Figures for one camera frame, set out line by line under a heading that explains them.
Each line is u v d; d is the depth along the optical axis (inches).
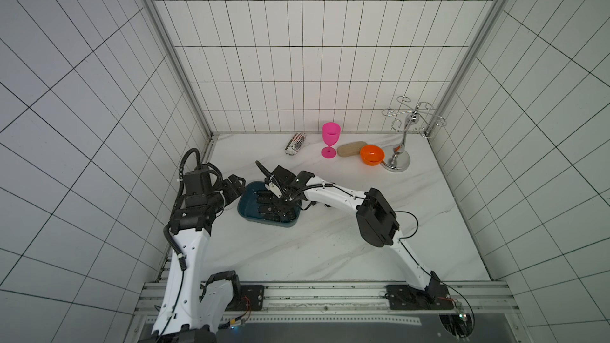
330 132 39.6
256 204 37.0
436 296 24.9
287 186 27.4
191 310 15.3
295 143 44.3
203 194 21.6
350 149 43.3
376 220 21.8
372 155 42.1
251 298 28.4
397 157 42.2
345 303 28.6
